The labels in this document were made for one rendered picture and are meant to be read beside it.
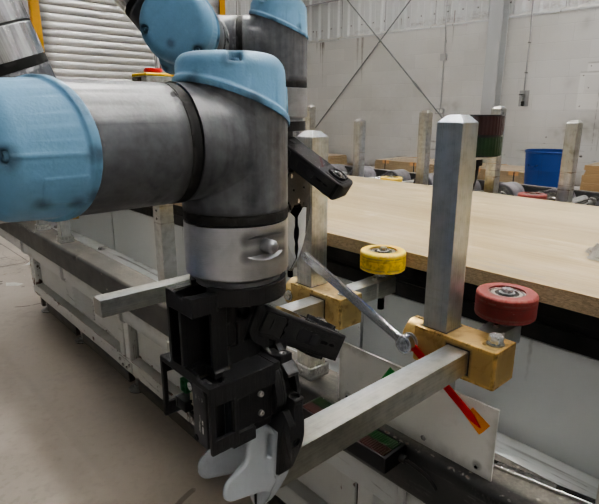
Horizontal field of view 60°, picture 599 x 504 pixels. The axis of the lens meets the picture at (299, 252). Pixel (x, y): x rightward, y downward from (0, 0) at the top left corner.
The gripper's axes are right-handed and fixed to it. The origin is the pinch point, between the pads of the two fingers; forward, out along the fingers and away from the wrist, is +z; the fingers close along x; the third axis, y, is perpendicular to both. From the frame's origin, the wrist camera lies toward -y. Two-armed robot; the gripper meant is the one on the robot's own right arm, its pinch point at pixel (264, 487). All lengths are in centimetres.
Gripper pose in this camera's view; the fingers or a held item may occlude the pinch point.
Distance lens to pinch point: 49.7
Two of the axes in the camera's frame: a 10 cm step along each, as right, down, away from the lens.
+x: 6.7, 2.0, -7.2
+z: 0.0, 9.6, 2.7
